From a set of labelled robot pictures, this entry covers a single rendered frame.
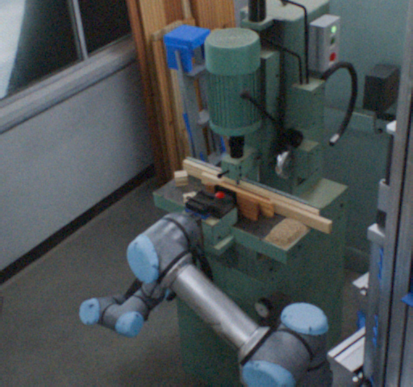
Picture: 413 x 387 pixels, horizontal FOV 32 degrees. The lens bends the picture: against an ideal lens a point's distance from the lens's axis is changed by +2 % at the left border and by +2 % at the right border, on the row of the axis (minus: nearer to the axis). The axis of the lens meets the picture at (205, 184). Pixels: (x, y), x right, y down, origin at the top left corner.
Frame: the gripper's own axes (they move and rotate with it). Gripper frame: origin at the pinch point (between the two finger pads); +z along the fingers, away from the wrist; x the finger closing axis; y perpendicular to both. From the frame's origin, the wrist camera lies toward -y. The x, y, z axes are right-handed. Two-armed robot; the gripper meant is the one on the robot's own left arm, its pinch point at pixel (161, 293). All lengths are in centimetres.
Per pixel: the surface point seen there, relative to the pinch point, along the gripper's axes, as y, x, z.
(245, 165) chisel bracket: -50, 8, 18
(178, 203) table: -29.3, -11.1, 10.6
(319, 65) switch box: -89, 20, 26
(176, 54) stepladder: -81, -72, 61
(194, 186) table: -35.3, -13.4, 20.8
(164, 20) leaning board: -96, -120, 103
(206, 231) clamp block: -26.6, 10.6, 0.9
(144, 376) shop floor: 55, -29, 45
